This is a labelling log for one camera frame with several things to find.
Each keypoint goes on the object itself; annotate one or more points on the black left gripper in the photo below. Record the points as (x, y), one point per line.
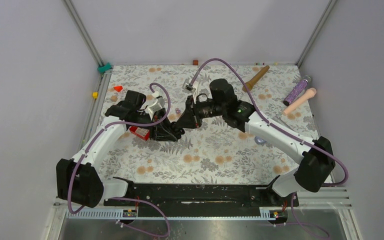
(164, 131)

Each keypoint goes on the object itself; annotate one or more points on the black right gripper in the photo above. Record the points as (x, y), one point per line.
(191, 118)

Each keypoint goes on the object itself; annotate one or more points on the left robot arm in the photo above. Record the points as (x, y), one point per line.
(78, 178)

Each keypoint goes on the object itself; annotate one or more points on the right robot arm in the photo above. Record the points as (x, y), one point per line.
(314, 156)

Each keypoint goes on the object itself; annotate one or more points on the red plastic tray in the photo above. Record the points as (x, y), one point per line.
(141, 133)

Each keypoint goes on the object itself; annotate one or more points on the floral patterned mat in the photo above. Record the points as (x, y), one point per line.
(214, 153)

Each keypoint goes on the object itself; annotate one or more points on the red triangular block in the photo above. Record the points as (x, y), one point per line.
(118, 88)

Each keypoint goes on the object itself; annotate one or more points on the brown wooden stick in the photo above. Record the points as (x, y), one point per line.
(254, 80)

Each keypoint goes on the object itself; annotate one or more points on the yellow cube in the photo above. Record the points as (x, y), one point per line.
(95, 95)

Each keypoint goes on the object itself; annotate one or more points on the teal arch block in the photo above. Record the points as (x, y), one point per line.
(104, 68)

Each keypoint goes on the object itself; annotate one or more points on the purple glitter tube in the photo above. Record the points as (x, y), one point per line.
(297, 90)

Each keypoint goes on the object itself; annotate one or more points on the pink flesh-coloured stick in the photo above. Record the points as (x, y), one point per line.
(308, 94)

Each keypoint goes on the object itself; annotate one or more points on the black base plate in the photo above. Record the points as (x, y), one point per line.
(201, 200)

